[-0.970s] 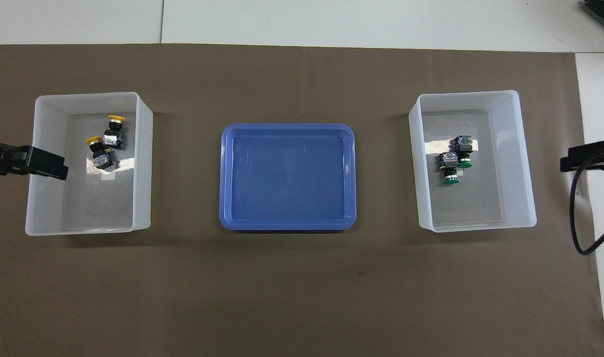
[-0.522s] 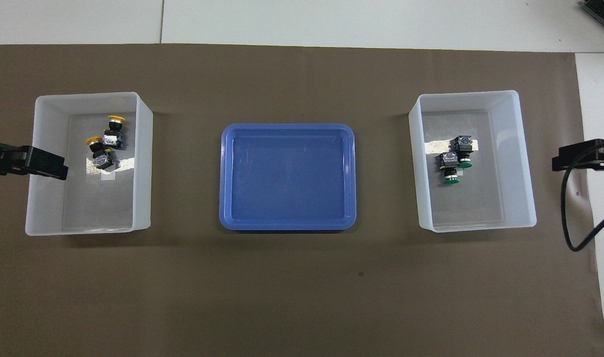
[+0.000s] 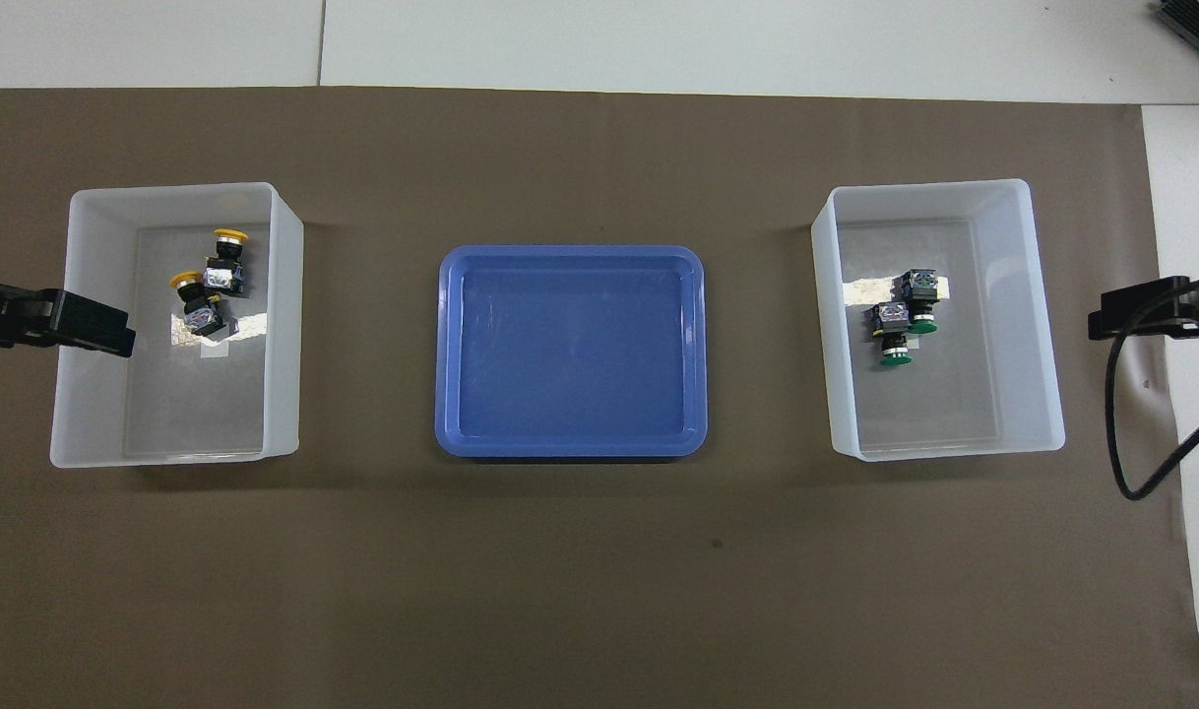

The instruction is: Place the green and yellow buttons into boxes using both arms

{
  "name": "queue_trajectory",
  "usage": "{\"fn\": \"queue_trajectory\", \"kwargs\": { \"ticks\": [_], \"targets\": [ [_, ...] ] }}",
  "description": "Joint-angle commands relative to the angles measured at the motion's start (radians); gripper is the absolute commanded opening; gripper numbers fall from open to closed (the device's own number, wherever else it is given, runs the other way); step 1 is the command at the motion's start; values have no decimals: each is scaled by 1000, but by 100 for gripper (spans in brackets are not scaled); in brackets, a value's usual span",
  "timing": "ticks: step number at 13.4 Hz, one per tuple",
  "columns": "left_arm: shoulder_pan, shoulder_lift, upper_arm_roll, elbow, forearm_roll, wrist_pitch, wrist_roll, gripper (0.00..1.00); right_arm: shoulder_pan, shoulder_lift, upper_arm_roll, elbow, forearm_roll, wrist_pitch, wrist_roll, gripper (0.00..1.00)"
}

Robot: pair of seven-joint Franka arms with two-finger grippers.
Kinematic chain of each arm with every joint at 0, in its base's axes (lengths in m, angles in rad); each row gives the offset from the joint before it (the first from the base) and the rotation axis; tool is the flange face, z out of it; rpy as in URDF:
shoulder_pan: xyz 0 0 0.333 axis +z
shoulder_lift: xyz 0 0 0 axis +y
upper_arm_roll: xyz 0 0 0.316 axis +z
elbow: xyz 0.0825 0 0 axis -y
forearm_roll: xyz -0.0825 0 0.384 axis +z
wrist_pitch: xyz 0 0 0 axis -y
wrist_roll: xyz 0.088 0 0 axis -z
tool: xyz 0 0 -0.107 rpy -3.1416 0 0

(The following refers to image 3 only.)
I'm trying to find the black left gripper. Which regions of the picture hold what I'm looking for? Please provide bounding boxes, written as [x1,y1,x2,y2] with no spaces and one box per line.
[0,286,135,355]

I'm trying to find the yellow push button switch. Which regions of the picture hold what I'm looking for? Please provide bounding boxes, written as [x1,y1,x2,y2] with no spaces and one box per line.
[204,227,249,296]
[170,271,228,339]

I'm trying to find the green push button switch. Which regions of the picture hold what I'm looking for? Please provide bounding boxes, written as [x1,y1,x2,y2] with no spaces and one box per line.
[899,268,943,336]
[867,302,914,369]

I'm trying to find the white translucent plastic box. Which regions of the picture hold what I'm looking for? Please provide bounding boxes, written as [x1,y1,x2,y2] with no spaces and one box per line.
[50,182,305,470]
[810,178,1066,463]

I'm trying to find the blue plastic tray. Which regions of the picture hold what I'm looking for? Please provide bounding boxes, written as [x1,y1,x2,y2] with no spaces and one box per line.
[434,244,709,460]

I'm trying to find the brown paper table mat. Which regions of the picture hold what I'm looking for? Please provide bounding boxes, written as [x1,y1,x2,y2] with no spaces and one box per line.
[0,87,1199,709]

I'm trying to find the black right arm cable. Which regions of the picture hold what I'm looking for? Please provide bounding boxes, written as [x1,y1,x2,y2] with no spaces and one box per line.
[1106,279,1199,501]

